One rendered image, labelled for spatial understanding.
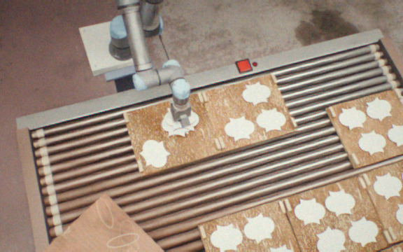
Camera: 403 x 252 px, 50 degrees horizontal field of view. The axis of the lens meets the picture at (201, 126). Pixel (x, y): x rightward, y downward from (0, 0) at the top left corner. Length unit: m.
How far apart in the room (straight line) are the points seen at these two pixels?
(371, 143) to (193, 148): 0.90
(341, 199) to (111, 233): 1.08
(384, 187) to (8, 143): 2.46
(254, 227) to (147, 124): 0.72
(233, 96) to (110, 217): 0.88
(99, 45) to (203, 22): 1.44
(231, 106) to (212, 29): 1.51
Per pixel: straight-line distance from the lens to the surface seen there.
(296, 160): 2.22
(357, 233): 2.19
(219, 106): 2.25
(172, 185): 2.10
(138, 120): 2.21
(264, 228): 2.06
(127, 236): 1.93
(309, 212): 2.13
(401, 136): 2.45
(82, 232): 1.96
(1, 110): 3.50
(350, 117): 2.38
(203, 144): 2.15
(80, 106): 2.31
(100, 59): 2.42
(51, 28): 3.78
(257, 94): 2.30
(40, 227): 2.10
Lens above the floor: 2.93
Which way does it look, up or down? 65 degrees down
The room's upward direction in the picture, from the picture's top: 8 degrees clockwise
